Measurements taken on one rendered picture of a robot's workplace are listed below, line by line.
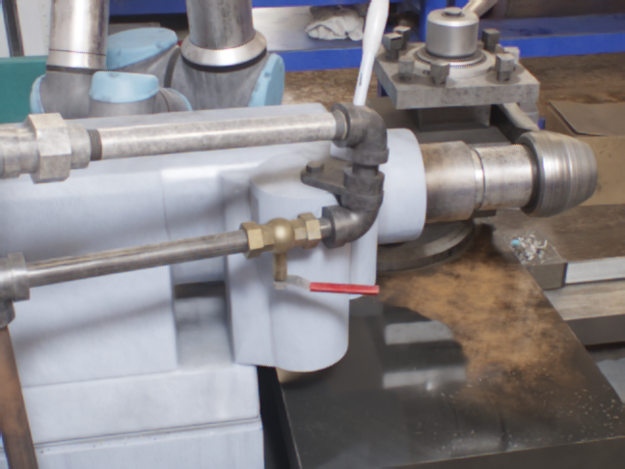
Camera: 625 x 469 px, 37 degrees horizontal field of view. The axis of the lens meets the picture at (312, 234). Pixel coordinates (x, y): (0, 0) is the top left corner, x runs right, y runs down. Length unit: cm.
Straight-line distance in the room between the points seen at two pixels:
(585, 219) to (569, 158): 237
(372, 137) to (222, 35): 90
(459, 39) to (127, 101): 45
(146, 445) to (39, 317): 15
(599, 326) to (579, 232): 199
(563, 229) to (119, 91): 219
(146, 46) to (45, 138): 109
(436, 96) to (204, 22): 63
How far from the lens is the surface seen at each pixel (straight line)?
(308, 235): 74
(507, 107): 115
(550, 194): 95
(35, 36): 195
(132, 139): 65
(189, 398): 86
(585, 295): 128
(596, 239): 321
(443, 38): 111
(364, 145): 74
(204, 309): 94
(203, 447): 87
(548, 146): 95
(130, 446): 87
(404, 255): 111
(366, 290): 76
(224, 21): 160
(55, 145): 62
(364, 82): 84
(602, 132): 333
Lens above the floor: 150
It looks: 29 degrees down
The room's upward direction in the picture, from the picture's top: straight up
